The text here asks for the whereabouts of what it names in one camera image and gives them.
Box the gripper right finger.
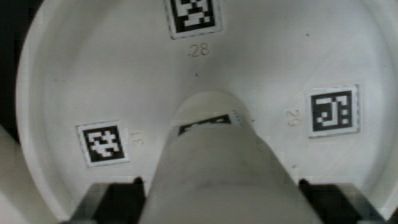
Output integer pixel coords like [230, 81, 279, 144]
[299, 179, 386, 224]

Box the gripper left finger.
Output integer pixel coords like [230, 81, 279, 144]
[61, 177, 146, 224]

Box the white cylindrical table leg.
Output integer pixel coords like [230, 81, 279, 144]
[139, 113, 318, 224]

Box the white round table top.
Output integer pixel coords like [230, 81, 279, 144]
[16, 0, 398, 224]

